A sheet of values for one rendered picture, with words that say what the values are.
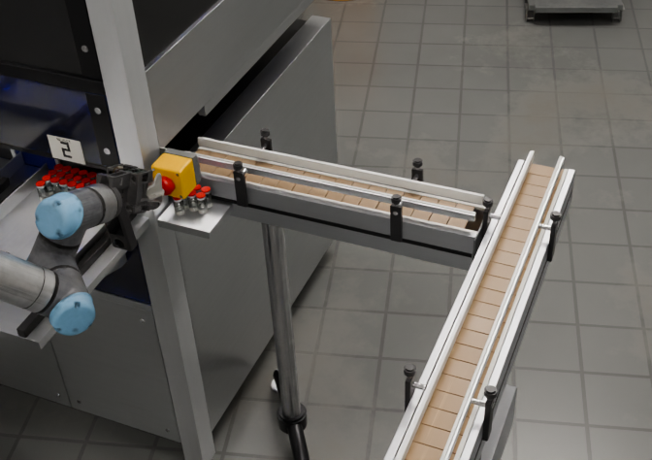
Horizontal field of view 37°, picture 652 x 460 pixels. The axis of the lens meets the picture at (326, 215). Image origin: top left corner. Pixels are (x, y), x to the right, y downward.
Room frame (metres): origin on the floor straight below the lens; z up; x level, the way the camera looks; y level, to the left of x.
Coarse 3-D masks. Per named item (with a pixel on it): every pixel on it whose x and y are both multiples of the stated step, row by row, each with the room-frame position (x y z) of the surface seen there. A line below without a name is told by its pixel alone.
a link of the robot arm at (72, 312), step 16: (0, 256) 1.17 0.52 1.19; (16, 256) 1.21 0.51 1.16; (0, 272) 1.15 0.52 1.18; (16, 272) 1.17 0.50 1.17; (32, 272) 1.18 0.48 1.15; (48, 272) 1.21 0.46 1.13; (64, 272) 1.25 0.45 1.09; (0, 288) 1.14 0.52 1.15; (16, 288) 1.15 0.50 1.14; (32, 288) 1.16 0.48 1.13; (48, 288) 1.18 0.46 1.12; (64, 288) 1.20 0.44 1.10; (80, 288) 1.21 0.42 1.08; (16, 304) 1.16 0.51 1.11; (32, 304) 1.16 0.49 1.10; (48, 304) 1.17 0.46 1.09; (64, 304) 1.17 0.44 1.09; (80, 304) 1.17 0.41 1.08; (64, 320) 1.16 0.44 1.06; (80, 320) 1.17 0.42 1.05
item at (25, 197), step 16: (32, 176) 1.79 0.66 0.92; (16, 192) 1.74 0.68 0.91; (32, 192) 1.77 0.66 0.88; (0, 208) 1.69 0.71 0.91; (16, 208) 1.72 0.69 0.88; (32, 208) 1.72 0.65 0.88; (0, 224) 1.66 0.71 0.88; (16, 224) 1.66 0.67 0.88; (32, 224) 1.66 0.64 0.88; (0, 240) 1.61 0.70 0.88; (16, 240) 1.61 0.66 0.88; (32, 240) 1.60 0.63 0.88; (96, 240) 1.57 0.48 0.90; (80, 256) 1.51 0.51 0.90
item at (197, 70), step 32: (224, 0) 2.02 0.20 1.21; (256, 0) 2.16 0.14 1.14; (288, 0) 2.32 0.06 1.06; (192, 32) 1.89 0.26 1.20; (224, 32) 2.01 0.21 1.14; (256, 32) 2.15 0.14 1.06; (0, 64) 1.78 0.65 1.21; (160, 64) 1.76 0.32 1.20; (192, 64) 1.87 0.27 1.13; (224, 64) 1.99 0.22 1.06; (160, 96) 1.74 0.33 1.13; (192, 96) 1.85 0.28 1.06; (160, 128) 1.73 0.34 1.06; (64, 160) 1.74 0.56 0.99
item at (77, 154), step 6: (48, 138) 1.75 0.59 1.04; (54, 138) 1.74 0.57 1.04; (60, 138) 1.74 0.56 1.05; (54, 144) 1.74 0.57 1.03; (60, 144) 1.74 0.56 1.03; (72, 144) 1.72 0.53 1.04; (78, 144) 1.72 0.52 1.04; (54, 150) 1.75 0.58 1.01; (60, 150) 1.74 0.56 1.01; (72, 150) 1.73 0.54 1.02; (78, 150) 1.72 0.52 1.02; (54, 156) 1.75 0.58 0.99; (60, 156) 1.74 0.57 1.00; (72, 156) 1.73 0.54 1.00; (78, 156) 1.72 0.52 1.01; (78, 162) 1.72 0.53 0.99; (84, 162) 1.72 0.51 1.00
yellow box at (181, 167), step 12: (168, 156) 1.67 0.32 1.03; (180, 156) 1.67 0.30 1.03; (192, 156) 1.66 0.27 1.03; (156, 168) 1.63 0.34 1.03; (168, 168) 1.63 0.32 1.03; (180, 168) 1.62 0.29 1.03; (192, 168) 1.65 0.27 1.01; (180, 180) 1.61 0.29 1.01; (192, 180) 1.64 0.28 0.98; (180, 192) 1.61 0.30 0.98
